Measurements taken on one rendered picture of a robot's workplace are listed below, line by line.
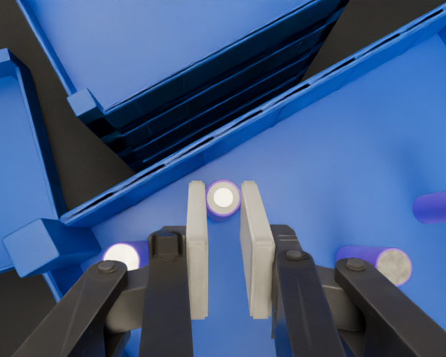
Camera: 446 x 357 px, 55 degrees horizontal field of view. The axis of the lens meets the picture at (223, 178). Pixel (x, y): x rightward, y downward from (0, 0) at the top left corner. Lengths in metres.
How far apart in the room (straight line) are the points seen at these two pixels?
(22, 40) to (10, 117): 0.13
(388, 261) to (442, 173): 0.11
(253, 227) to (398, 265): 0.09
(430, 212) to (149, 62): 0.31
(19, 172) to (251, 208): 0.59
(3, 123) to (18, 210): 0.14
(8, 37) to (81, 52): 0.34
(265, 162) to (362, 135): 0.07
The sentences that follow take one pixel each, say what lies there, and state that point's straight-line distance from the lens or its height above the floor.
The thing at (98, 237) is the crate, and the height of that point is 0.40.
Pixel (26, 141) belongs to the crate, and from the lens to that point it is 0.74.
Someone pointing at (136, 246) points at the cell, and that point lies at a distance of 0.21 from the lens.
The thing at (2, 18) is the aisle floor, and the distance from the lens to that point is 0.83.
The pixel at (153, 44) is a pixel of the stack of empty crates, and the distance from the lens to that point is 0.47.
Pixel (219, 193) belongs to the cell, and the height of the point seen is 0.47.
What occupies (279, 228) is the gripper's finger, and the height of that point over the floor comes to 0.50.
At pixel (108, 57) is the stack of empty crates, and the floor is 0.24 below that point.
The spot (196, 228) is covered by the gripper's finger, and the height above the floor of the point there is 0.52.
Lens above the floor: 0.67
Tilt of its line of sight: 82 degrees down
